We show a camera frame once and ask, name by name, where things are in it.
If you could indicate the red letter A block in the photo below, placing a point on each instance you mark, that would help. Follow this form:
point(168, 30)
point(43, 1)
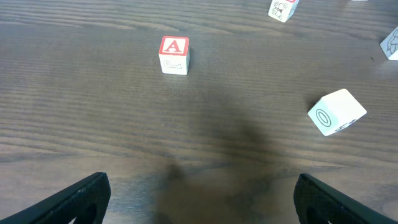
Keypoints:
point(174, 55)

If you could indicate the red letter I block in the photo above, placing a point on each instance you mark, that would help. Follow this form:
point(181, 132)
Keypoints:
point(390, 45)

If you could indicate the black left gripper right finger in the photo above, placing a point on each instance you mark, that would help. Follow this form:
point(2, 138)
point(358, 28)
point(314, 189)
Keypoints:
point(316, 202)

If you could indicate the red letter E block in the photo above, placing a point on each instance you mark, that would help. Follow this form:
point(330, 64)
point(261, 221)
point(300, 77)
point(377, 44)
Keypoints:
point(282, 10)

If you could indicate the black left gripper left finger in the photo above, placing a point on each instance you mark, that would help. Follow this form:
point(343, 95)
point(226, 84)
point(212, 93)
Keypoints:
point(86, 201)

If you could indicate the yellow wooden block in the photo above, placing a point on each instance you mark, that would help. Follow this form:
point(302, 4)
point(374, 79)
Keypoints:
point(336, 111)

